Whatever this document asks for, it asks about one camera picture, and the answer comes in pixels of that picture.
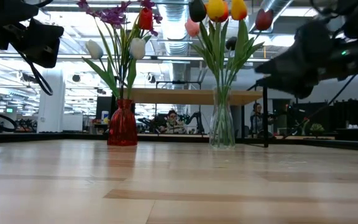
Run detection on clear glass vase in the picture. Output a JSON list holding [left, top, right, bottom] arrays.
[[208, 84, 236, 149]]

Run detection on silver ceiling duct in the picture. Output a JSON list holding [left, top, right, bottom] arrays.
[[158, 0, 194, 57]]

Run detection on wooden shelf black metal legs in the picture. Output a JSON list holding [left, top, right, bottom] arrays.
[[112, 79, 300, 149]]

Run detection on purple artificial flower bunch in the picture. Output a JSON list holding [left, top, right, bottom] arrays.
[[76, 0, 164, 100]]

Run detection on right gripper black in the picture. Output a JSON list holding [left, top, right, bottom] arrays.
[[254, 19, 358, 100]]

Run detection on white artificial tulip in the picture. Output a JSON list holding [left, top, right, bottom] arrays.
[[125, 37, 148, 100], [81, 39, 121, 100]]

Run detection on white building pillar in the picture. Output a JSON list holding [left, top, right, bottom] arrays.
[[37, 68, 65, 134]]

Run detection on distant artificial flowers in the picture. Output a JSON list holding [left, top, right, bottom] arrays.
[[295, 116, 311, 136]]

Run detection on dark red artificial tulip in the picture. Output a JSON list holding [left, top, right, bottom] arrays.
[[228, 8, 275, 88]]

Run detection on person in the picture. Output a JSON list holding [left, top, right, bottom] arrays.
[[163, 109, 188, 135], [249, 103, 275, 138]]

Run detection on small potted plant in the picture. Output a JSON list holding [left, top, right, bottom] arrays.
[[310, 123, 325, 136]]

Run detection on red ribbed glass vase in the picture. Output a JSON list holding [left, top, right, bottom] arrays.
[[106, 98, 139, 147]]

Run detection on bright red artificial tulip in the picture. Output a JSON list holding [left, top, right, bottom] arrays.
[[126, 6, 154, 100]]

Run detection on black computer monitor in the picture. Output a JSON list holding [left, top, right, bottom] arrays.
[[96, 96, 114, 121]]

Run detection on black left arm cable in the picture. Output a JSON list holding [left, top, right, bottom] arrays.
[[17, 49, 55, 96]]

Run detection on black office cabinets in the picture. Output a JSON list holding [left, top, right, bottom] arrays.
[[293, 99, 358, 130]]

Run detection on black hanging arm cable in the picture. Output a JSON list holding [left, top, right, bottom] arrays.
[[281, 74, 357, 140]]

